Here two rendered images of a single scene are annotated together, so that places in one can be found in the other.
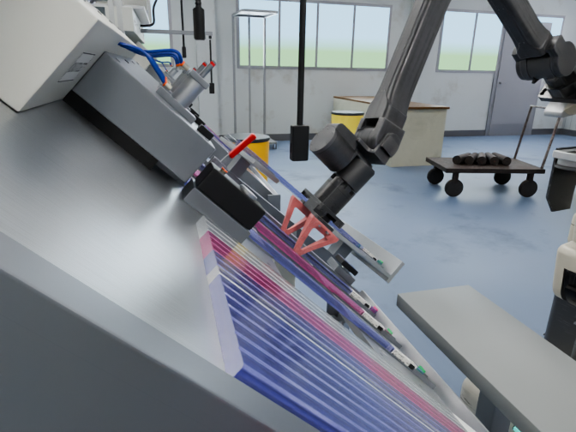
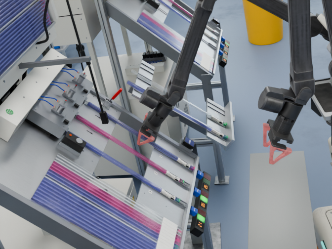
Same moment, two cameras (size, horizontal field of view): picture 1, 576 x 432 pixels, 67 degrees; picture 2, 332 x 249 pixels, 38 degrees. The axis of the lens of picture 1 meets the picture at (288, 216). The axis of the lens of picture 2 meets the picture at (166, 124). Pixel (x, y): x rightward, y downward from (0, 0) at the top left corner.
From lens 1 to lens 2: 1.34 m
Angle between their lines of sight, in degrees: 31
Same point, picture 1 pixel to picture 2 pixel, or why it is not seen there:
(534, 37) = (284, 17)
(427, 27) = (193, 36)
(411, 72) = (186, 60)
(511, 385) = (258, 213)
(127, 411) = (11, 201)
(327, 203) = (150, 122)
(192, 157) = (60, 132)
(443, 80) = not seen: outside the picture
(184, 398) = (17, 200)
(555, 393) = (277, 221)
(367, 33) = not seen: outside the picture
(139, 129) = (44, 126)
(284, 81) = not seen: outside the picture
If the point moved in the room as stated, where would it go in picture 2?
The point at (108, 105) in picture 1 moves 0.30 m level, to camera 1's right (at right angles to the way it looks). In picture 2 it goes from (35, 121) to (109, 128)
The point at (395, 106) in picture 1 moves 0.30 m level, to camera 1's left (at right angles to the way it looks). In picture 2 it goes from (178, 78) to (109, 75)
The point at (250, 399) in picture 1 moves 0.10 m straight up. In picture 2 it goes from (28, 201) to (16, 175)
